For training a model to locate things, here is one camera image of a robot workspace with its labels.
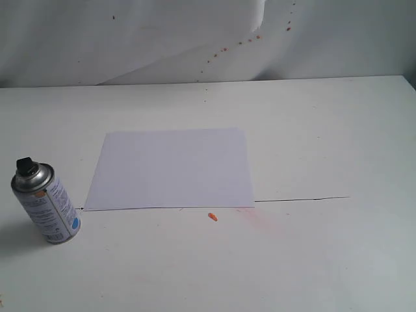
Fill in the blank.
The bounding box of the white spray paint can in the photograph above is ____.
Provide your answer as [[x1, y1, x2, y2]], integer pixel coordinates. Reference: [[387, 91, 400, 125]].
[[10, 157, 81, 244]]

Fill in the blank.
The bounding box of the white paper sheet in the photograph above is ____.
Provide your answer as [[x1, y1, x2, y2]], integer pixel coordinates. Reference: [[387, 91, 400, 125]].
[[84, 128, 254, 211]]

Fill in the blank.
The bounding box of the white backdrop cloth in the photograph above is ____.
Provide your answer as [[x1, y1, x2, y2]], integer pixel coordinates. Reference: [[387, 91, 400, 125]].
[[1, 1, 415, 87]]

